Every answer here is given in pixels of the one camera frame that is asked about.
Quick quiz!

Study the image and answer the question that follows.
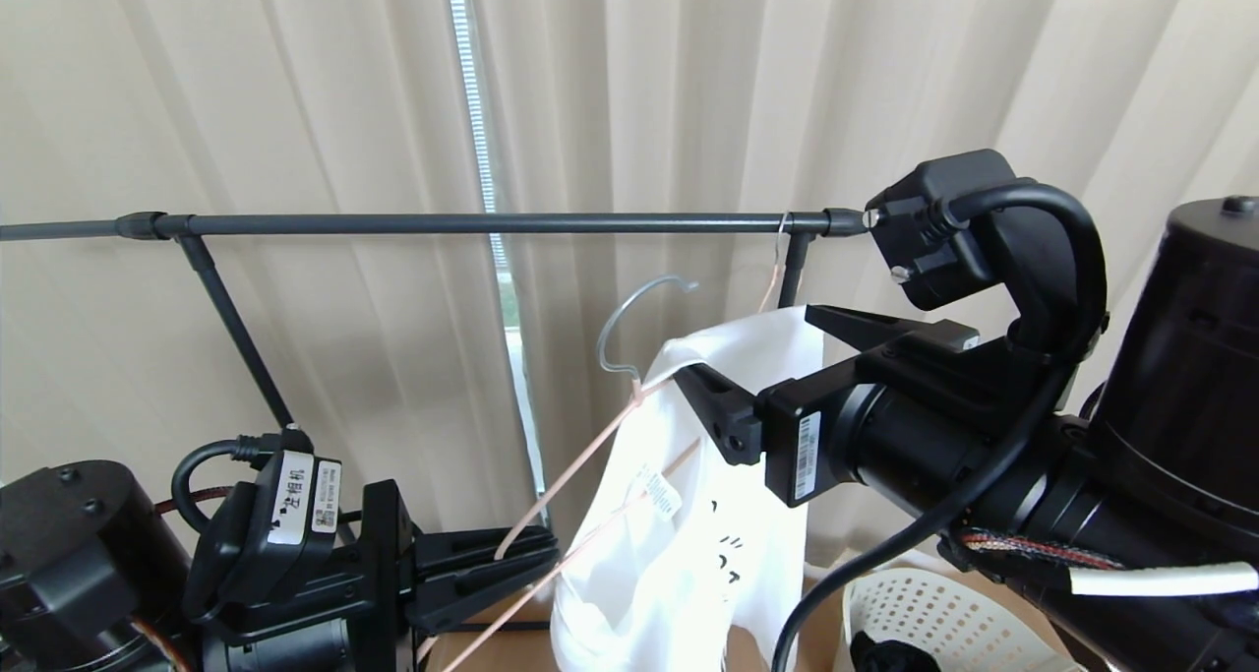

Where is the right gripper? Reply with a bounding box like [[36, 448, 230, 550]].
[[674, 305, 1083, 547]]

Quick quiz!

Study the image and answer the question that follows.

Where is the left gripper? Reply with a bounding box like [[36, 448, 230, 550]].
[[197, 480, 562, 672]]

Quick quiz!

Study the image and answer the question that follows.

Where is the pink clothes hanger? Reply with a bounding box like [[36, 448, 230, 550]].
[[438, 276, 704, 672], [755, 214, 794, 315]]

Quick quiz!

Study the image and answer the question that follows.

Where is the white printed t-shirt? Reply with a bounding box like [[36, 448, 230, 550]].
[[549, 305, 827, 672]]

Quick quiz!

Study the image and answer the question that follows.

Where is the white laundry basket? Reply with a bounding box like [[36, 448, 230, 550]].
[[841, 552, 1088, 672]]

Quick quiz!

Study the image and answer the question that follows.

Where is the black clothes rack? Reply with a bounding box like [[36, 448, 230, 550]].
[[0, 208, 871, 437]]

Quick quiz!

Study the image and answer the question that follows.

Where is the black garment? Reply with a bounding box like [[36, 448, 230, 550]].
[[851, 631, 940, 672]]

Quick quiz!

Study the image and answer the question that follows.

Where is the beige curtain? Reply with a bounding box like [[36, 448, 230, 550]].
[[0, 0, 1259, 643]]

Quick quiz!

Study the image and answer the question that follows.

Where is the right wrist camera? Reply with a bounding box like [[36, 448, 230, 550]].
[[866, 149, 1108, 363]]

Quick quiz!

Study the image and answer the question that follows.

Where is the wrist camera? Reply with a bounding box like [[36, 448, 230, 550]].
[[182, 434, 345, 624], [866, 149, 1108, 363]]

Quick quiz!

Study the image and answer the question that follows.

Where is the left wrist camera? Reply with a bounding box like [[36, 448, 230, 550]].
[[182, 434, 345, 624]]

